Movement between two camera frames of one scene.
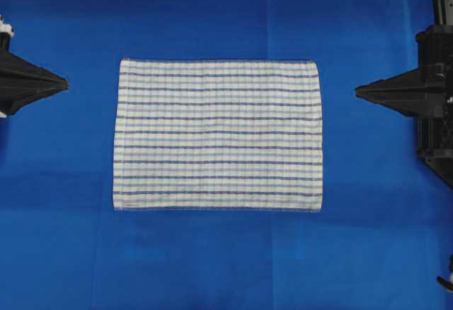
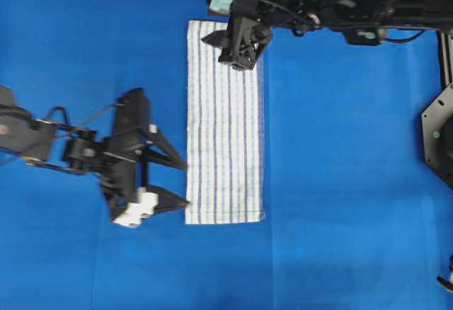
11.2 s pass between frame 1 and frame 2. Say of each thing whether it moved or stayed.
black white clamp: stayed
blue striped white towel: moved
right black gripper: moved
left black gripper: moved
